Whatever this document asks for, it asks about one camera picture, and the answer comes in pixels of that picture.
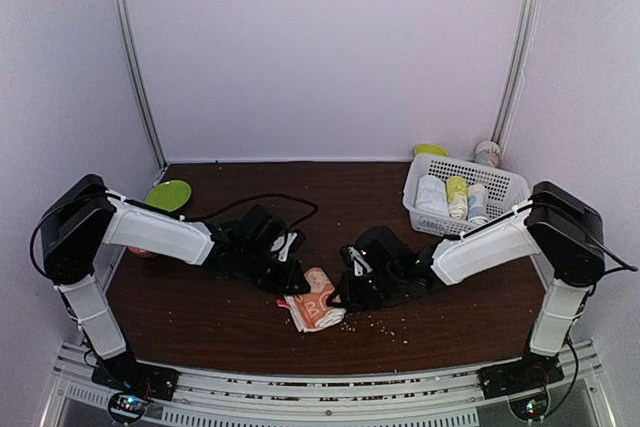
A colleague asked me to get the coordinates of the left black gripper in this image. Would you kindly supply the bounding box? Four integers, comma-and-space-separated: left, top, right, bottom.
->
239, 244, 310, 295

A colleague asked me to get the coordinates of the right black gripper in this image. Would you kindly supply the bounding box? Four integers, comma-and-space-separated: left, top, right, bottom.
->
328, 267, 403, 312

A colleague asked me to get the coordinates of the orange patterned towel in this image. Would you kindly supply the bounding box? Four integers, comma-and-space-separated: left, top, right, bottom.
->
276, 267, 346, 333

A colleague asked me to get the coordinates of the blue polka dot towel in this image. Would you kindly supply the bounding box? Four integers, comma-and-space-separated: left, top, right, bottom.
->
467, 183, 489, 225

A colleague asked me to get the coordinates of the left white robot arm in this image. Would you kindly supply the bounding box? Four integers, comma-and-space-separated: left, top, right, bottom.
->
29, 174, 310, 391

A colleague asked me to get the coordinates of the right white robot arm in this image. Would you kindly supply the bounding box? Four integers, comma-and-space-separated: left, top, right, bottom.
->
326, 181, 605, 389

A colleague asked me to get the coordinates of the white rolled towel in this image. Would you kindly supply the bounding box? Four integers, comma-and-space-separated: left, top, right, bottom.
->
414, 175, 448, 215

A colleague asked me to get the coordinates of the white plastic basket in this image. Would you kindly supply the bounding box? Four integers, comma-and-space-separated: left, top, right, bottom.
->
403, 154, 531, 237

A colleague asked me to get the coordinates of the green plate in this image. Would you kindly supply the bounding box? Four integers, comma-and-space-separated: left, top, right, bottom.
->
145, 179, 192, 212

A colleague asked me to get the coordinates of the green rolled towel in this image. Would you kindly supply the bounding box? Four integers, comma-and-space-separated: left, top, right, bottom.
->
446, 176, 468, 220

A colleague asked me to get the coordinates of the orange patterned bowl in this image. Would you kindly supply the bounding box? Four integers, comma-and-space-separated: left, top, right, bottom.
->
128, 247, 157, 258

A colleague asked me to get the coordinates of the small green bowl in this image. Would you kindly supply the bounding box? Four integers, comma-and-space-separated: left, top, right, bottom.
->
413, 143, 449, 157

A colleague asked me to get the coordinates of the patterned paper cup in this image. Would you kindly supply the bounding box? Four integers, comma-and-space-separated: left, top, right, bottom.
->
474, 140, 502, 168

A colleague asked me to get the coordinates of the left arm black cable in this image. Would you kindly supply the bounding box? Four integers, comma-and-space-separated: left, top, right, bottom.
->
28, 193, 320, 278

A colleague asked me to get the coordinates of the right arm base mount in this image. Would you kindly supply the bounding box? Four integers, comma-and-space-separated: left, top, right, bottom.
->
477, 350, 567, 424

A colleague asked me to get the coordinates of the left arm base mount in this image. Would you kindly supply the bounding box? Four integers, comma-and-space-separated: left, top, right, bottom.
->
90, 350, 179, 426

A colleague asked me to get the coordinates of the front metal rail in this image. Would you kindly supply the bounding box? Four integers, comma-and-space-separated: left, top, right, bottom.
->
39, 364, 616, 427

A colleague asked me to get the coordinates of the left aluminium frame post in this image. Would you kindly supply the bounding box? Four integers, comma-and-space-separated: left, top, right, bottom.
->
114, 0, 168, 171

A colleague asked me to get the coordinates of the aluminium frame post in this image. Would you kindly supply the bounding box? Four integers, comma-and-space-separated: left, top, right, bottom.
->
114, 0, 168, 171
491, 0, 540, 153

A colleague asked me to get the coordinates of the right aluminium frame post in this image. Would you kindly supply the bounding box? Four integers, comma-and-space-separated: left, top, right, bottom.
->
491, 0, 540, 153

